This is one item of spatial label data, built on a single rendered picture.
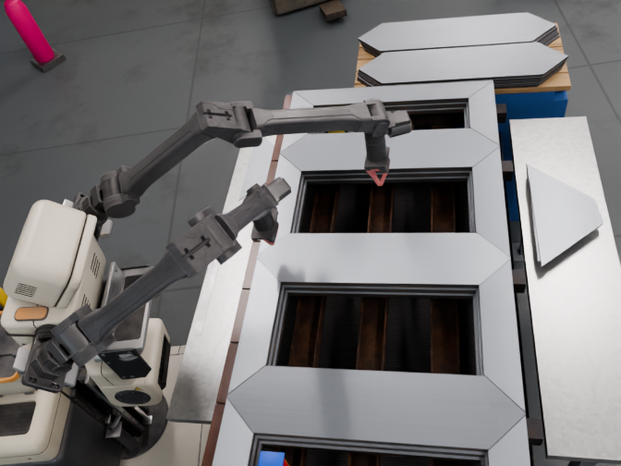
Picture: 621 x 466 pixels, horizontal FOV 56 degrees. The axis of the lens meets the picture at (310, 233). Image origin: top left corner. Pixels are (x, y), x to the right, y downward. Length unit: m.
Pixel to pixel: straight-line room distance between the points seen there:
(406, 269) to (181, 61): 2.95
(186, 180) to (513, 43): 1.88
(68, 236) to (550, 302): 1.29
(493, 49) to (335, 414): 1.53
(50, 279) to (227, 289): 0.77
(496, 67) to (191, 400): 1.59
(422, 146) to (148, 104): 2.41
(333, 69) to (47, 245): 2.75
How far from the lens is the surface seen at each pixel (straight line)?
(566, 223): 1.93
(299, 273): 1.73
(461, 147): 2.01
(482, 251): 1.73
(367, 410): 1.51
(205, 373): 1.87
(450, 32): 2.54
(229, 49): 4.27
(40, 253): 1.39
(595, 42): 3.99
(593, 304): 1.83
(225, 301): 1.97
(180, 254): 1.10
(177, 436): 2.27
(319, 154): 2.03
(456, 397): 1.52
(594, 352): 1.76
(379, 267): 1.70
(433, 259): 1.71
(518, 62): 2.38
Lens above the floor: 2.28
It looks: 51 degrees down
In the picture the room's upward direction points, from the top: 15 degrees counter-clockwise
